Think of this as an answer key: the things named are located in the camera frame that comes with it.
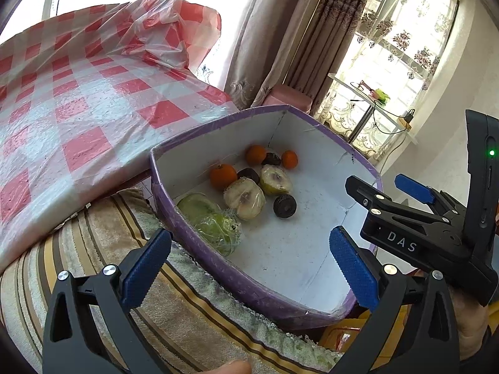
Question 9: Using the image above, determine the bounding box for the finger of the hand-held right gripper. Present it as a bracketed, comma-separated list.
[395, 174, 470, 224]
[346, 176, 445, 224]

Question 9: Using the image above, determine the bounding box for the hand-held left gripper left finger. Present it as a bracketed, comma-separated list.
[42, 229, 172, 374]

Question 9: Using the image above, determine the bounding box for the yellow pear half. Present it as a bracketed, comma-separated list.
[223, 177, 266, 221]

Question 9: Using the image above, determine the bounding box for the large orange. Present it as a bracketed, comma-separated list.
[210, 164, 238, 189]

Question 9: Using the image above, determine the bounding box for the purple cardboard box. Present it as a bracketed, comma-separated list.
[150, 104, 383, 330]

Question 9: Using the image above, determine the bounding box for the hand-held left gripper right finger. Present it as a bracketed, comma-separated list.
[329, 226, 458, 374]

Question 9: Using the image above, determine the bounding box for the person's left hand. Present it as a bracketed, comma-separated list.
[203, 360, 252, 374]

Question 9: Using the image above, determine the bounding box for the kiwi half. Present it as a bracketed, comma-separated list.
[177, 193, 223, 223]

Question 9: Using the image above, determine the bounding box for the glass side table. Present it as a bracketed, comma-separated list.
[327, 72, 418, 145]

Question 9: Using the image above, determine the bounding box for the person's right hand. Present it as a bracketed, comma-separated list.
[448, 286, 490, 359]

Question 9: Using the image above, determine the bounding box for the yellow red package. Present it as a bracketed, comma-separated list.
[317, 308, 402, 363]

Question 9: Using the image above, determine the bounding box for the brown patterned curtain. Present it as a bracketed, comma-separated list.
[224, 0, 379, 117]

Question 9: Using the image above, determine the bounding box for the pink stool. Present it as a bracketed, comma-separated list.
[265, 84, 312, 114]

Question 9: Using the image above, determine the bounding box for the round dark dried fruit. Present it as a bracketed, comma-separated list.
[273, 195, 298, 218]

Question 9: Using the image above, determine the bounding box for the red white checkered plastic tablecloth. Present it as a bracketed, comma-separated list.
[0, 0, 238, 267]

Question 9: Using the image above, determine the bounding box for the white floral lace curtain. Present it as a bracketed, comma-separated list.
[312, 0, 461, 156]

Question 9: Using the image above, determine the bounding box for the striped beige towel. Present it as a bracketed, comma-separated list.
[0, 187, 344, 374]

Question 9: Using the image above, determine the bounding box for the green fruit half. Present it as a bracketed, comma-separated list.
[259, 165, 292, 196]

